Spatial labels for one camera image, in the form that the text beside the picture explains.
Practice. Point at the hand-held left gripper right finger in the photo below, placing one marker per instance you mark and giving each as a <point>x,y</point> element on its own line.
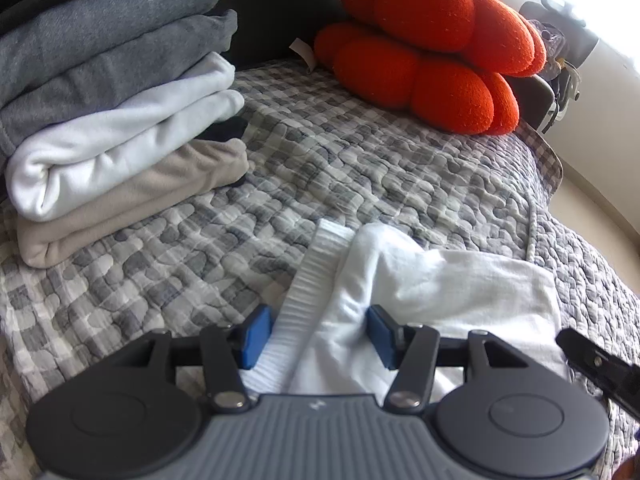
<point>382,342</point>

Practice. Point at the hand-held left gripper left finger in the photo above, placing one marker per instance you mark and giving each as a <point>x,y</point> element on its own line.
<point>257,337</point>

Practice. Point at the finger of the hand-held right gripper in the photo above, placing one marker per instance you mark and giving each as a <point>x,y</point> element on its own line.
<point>595,360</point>

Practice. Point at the white pants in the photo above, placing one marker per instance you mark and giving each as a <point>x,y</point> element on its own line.
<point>450,285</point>

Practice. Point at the grey pebble quilted blanket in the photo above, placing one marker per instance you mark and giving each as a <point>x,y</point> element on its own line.
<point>350,170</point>

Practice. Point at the beige folded garment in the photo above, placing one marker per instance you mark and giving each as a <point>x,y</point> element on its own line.
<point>125,210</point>

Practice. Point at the grey plaid sofa cover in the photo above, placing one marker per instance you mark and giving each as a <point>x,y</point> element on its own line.
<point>545,165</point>

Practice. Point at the white folded sweatshirt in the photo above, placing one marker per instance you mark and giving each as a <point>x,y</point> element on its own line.
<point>100,160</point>

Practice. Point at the grey folded sweatshirt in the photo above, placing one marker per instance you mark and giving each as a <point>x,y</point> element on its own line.
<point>100,20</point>
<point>100,85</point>

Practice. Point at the camouflage backpack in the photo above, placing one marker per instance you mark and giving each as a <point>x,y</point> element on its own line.
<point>550,45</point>

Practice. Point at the dark grey sofa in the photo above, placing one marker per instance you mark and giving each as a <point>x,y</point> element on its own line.
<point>280,10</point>

